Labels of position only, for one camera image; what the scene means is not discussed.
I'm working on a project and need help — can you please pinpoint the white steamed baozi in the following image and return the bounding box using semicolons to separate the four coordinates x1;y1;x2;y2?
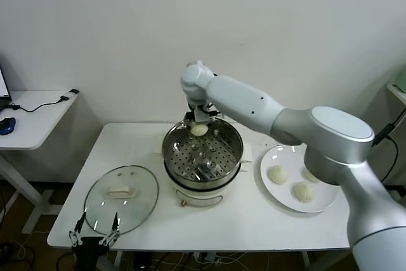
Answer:
268;165;291;185
190;124;209;137
303;168;320;185
291;182;315;202

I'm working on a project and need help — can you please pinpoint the blue computer mouse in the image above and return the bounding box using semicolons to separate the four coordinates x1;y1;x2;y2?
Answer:
0;117;16;135

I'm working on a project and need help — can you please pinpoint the pale green object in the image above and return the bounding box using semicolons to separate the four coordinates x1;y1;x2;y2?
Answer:
398;64;406;93

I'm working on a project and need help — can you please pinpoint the steel perforated steamer basket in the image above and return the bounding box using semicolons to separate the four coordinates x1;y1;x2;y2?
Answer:
161;117;244;189

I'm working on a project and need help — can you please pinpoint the white round plate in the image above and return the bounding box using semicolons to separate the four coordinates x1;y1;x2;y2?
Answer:
259;145;339;214

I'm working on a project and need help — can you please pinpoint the black laptop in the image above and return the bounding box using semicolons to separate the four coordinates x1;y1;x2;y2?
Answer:
0;66;13;112

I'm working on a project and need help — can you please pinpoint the stainless steel steamer pot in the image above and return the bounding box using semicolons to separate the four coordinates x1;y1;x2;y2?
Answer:
154;136;254;208

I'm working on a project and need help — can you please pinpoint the white power strip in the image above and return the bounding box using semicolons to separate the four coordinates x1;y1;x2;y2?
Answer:
193;251;223;266

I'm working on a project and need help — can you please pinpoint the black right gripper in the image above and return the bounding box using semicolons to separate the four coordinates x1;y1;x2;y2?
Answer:
185;108;221;125

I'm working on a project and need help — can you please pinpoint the white side desk with laptop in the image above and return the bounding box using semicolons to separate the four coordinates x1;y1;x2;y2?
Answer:
0;89;80;234

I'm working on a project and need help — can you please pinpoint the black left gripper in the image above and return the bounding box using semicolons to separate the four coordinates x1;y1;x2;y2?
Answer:
69;211;123;271

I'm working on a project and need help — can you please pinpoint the black cable with adapter plug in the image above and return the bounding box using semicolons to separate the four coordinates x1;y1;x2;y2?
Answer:
8;88;79;114

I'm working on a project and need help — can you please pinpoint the glass lid with white handle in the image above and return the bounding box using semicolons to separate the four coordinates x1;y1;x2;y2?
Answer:
83;165;159;237

